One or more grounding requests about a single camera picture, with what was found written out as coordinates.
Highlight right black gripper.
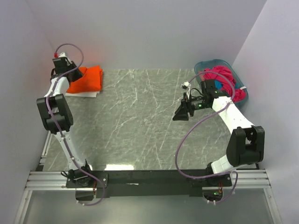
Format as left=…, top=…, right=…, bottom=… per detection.
left=173, top=93, right=210, bottom=121

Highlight orange t-shirt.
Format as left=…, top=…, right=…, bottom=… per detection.
left=67, top=65, right=103, bottom=94

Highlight aluminium frame rails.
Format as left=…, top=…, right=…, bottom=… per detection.
left=14, top=95, right=282, bottom=224

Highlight teal plastic laundry basket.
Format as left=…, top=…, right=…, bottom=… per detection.
left=194, top=59, right=249, bottom=108

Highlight folded white t-shirt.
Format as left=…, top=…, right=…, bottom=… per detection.
left=65, top=91, right=100, bottom=98

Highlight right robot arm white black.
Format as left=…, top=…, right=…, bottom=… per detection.
left=172, top=80, right=265, bottom=186

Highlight blue t-shirt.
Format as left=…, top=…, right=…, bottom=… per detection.
left=214, top=80, right=223, bottom=90

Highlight magenta t-shirt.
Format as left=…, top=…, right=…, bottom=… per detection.
left=203, top=65, right=246, bottom=103

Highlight black base crossbar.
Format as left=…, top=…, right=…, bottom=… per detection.
left=66, top=170, right=232, bottom=198

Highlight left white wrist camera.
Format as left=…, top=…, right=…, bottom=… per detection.
left=54, top=52, right=68, bottom=58

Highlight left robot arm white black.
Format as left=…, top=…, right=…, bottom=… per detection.
left=36, top=53, right=93, bottom=188

